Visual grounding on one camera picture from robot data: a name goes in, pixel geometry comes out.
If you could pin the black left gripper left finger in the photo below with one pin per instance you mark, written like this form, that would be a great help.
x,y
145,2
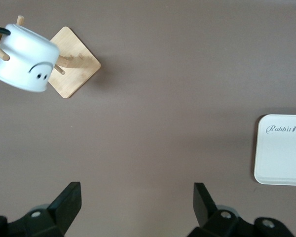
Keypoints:
x,y
66,207

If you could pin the beige plastic tray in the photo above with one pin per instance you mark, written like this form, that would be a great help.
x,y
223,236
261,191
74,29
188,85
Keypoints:
x,y
281,153

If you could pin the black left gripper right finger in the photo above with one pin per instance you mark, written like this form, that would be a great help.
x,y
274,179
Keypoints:
x,y
203,205

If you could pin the wooden cup rack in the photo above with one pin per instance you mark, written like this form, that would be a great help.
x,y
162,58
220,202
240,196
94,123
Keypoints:
x,y
76,61

